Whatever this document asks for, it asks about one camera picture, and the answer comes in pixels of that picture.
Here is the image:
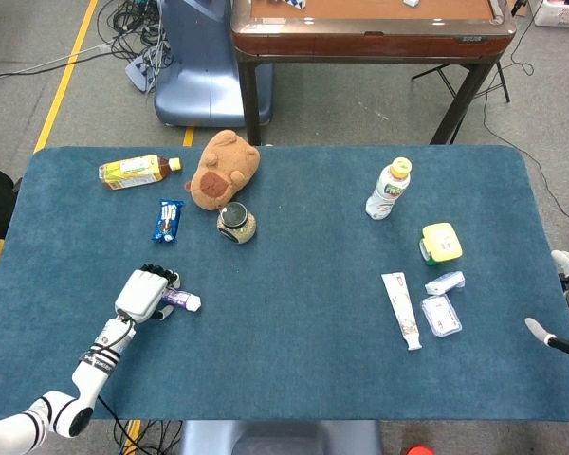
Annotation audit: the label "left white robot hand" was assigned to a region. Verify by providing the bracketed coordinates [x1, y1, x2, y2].
[114, 264, 182, 324]

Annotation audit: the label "black thin cable loops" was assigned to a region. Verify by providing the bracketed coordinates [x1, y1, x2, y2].
[97, 395, 181, 455]

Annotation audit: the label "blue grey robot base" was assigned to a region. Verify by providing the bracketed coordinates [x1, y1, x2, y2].
[154, 0, 274, 128]

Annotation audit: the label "green container yellow lid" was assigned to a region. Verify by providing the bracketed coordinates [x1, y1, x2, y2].
[418, 222, 464, 266]

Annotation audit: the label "small white tissue pack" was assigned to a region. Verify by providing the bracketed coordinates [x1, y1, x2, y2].
[424, 270, 467, 296]

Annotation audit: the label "amber tea bottle yellow label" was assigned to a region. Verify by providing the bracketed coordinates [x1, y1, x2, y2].
[98, 154, 183, 191]

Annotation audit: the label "grey blue robot torso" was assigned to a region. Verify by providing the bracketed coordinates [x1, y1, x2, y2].
[178, 420, 385, 455]

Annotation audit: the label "brown mahjong table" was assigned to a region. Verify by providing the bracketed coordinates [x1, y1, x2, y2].
[230, 0, 518, 146]

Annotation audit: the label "clear purple wipes packet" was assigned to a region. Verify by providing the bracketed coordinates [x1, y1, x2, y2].
[420, 294, 463, 338]

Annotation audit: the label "blue carpet table cover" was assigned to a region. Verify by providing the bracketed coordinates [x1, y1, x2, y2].
[0, 144, 569, 423]

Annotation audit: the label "white storage box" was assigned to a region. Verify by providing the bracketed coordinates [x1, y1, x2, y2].
[533, 0, 569, 28]

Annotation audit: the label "purple white tube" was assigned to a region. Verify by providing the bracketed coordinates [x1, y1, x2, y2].
[162, 286, 203, 314]

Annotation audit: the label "white floral toothpaste tube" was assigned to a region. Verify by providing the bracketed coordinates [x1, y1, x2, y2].
[380, 271, 424, 352]

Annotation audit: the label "white drink bottle yellow cap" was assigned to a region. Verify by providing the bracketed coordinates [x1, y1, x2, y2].
[364, 156, 413, 221]

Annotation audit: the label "blue grey power strip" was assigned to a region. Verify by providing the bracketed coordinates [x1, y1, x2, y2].
[124, 49, 165, 94]

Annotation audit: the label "glass jar black lid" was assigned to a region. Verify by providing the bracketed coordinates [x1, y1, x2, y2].
[216, 201, 258, 246]

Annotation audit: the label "blue cookie packet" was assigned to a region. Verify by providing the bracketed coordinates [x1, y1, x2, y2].
[151, 198, 185, 245]

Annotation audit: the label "brown capybara plush toy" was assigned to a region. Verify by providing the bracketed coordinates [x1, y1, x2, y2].
[184, 130, 261, 211]

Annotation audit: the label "black floor cable bundle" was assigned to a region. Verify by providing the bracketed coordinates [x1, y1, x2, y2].
[97, 0, 176, 91]

